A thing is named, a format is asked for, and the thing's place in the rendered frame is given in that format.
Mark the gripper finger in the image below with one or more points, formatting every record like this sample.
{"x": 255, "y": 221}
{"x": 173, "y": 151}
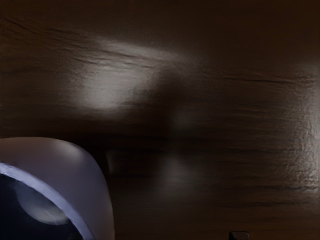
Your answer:
{"x": 238, "y": 236}

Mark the pale lavender bowl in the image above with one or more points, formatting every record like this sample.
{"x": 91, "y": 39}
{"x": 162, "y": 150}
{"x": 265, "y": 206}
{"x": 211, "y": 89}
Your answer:
{"x": 72, "y": 175}

